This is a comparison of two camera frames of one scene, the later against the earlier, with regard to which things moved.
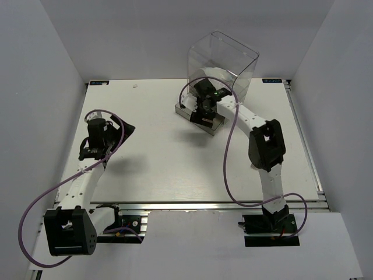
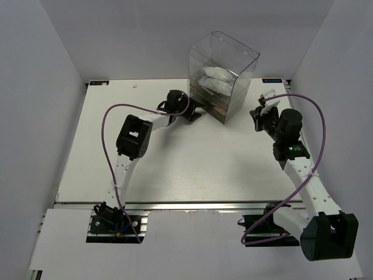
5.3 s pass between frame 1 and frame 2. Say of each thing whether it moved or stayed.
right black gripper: moved
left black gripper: moved
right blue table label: stayed
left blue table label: stayed
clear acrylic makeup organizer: stayed
